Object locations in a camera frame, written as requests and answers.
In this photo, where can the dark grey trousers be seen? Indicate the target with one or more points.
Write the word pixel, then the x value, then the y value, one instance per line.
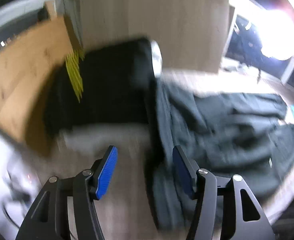
pixel 227 134

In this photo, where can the pine wooden headboard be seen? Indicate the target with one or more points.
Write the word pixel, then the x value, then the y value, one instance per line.
pixel 27 68

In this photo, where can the light wooden board panel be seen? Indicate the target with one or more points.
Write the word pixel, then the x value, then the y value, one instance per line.
pixel 191 34

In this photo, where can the plaid pink table cloth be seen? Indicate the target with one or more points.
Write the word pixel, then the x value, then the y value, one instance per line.
pixel 124 212

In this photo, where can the bright ring light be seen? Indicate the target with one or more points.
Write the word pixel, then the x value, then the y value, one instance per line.
pixel 275 29

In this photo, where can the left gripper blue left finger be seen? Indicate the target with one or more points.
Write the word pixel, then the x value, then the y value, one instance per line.
pixel 47 217

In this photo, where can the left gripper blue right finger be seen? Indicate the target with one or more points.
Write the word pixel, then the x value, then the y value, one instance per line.
pixel 243 216

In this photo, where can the black folded garment on pile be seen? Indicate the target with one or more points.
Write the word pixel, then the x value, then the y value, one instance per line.
pixel 116 80

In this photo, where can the white blue striped garment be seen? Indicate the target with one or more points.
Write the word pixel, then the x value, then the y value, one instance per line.
pixel 157 60

